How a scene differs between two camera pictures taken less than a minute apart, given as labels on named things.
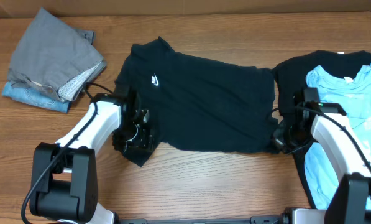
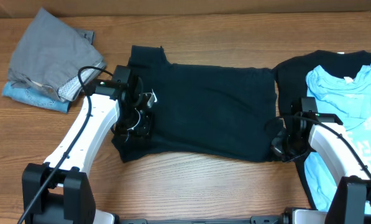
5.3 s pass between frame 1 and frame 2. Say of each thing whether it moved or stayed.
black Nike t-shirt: moved
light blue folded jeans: stayed
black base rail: stayed
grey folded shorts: stayed
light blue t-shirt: stayed
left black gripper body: moved
